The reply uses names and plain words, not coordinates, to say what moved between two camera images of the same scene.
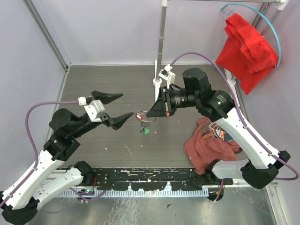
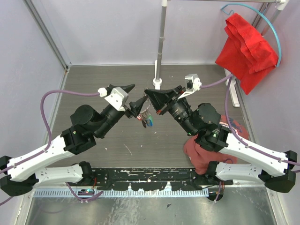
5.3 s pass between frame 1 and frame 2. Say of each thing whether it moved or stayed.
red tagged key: stayed
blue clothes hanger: stayed
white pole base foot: stayed
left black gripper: moved
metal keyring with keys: moved
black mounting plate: stayed
